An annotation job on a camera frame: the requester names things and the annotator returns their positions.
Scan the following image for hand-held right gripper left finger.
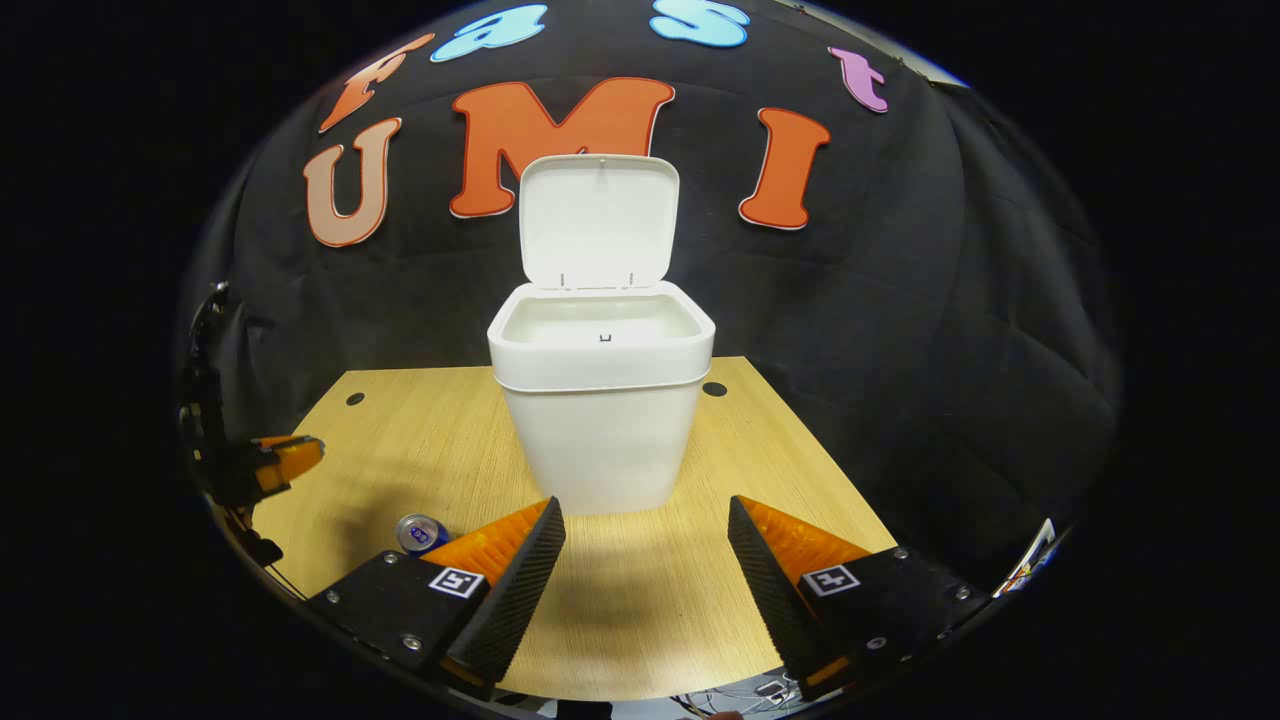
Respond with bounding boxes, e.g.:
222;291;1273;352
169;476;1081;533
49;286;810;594
308;497;567;691

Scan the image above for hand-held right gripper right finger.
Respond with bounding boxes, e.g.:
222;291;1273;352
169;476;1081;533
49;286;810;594
727;495;991;691

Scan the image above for blue pop can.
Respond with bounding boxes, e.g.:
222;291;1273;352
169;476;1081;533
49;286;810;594
397;513;453;556

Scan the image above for white desktop garbage bin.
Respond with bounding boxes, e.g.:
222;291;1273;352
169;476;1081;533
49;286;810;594
487;154;717;516

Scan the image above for wooden desktop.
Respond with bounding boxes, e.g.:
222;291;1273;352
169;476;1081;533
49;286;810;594
250;357;898;701

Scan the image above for colourful printed sheet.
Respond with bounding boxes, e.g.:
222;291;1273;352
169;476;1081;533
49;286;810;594
995;518;1058;598

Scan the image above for black backdrop cloth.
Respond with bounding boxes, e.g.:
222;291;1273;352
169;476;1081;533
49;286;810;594
175;0;1121;601

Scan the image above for white cables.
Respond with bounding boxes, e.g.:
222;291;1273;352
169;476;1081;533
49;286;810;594
670;680;801;719

